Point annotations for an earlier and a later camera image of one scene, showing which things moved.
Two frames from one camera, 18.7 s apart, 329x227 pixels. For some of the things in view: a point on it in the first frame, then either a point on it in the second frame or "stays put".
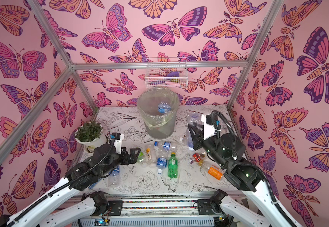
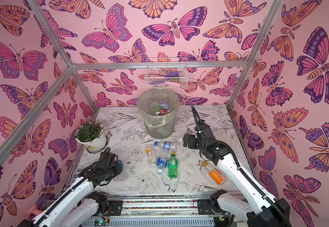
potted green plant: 90,135 stays put
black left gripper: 133,159 to 119,170
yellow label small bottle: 151,156 stays put
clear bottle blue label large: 163,108 stays put
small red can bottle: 196,157 to 164,112
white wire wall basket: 166,73 stays put
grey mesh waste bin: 158,107 stays put
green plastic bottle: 172,166 stays put
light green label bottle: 142,156 to 154,109
